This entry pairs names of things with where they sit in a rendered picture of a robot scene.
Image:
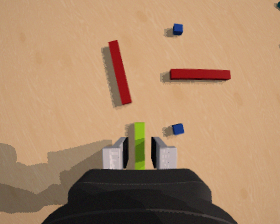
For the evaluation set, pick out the red rod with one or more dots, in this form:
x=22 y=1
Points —
x=199 y=74
x=120 y=73

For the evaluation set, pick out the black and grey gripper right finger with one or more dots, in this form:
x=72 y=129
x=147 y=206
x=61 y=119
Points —
x=163 y=156

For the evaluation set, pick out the lime green rod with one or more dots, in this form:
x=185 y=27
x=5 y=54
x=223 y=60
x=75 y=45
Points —
x=139 y=145

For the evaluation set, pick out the small blue cube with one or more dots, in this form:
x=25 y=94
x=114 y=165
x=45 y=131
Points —
x=177 y=29
x=178 y=129

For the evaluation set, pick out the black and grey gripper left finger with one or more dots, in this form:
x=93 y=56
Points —
x=116 y=157

